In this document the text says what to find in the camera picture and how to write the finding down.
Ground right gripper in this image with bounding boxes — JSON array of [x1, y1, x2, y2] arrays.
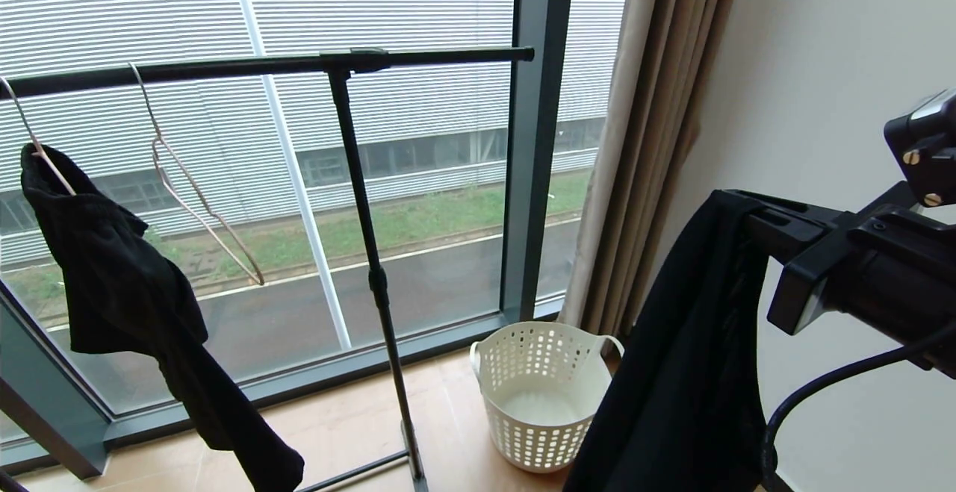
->
[[721, 182, 956, 381]]

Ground black garment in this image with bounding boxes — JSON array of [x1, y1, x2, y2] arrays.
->
[[562, 190, 772, 492]]

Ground pink clothes hanger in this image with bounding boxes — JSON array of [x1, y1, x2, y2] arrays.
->
[[0, 74, 78, 197], [128, 62, 267, 287]]

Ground black shorts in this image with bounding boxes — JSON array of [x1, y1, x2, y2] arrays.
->
[[20, 143, 305, 492]]

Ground white laundry basket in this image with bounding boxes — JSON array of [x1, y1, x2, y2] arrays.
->
[[469, 321, 626, 475]]

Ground black clothes rack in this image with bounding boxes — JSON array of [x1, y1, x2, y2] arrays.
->
[[0, 46, 536, 492]]

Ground beige curtain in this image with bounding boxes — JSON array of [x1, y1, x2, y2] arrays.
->
[[558, 0, 748, 340]]

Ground window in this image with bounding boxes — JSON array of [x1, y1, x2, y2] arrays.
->
[[0, 0, 634, 479]]

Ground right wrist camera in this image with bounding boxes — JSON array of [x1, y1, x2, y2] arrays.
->
[[884, 89, 956, 208]]

